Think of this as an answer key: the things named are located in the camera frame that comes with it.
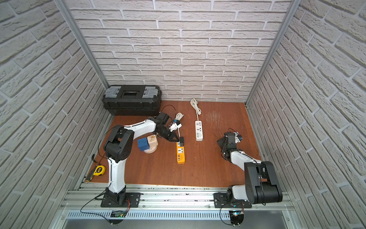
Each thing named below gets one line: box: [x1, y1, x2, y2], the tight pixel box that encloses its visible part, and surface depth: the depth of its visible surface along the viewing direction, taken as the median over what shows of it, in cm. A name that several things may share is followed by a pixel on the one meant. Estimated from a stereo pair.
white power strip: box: [194, 120, 204, 142], surface depth 102 cm
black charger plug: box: [179, 136, 184, 147], surface depth 92 cm
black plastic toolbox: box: [101, 84, 163, 116], surface depth 102 cm
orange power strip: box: [176, 141, 186, 165], surface depth 89 cm
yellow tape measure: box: [85, 165, 106, 182], surface depth 83 cm
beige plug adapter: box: [146, 134, 159, 151], surface depth 91 cm
